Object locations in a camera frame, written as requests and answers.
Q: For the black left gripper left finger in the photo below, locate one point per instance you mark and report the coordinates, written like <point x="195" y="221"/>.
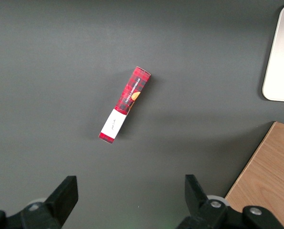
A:
<point x="58" y="202"/>

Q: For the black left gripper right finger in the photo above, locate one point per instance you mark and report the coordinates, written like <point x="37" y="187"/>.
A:
<point x="200" y="207"/>

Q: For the white rectangular tray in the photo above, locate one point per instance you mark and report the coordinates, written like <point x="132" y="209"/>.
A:
<point x="281" y="64"/>

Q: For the light wooden board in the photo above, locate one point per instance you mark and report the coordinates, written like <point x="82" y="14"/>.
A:
<point x="270" y="176"/>

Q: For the red tartan shortbread box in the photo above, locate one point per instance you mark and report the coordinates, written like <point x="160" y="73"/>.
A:
<point x="127" y="100"/>

